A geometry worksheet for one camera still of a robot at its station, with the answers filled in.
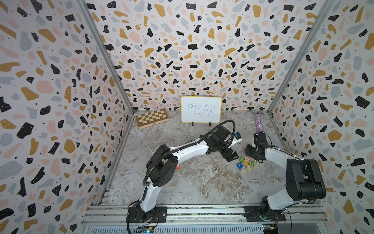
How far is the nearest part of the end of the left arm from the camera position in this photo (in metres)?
0.70

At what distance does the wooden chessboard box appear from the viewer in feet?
3.67

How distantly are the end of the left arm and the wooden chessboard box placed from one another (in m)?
0.56
